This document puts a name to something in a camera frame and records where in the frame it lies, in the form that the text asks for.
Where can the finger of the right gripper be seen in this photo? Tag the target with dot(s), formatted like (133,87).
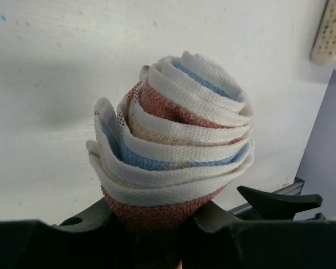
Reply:
(272,206)

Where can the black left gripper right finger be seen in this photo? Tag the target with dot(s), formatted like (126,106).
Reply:
(215,238)

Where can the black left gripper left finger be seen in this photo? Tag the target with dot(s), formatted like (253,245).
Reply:
(94,238)

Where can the printed patterned towel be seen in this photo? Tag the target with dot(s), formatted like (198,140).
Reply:
(175,140)

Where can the white perforated plastic basket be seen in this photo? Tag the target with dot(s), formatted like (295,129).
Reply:
(324,50)

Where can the aluminium mounting rail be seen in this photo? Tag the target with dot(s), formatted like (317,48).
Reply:
(293,189)

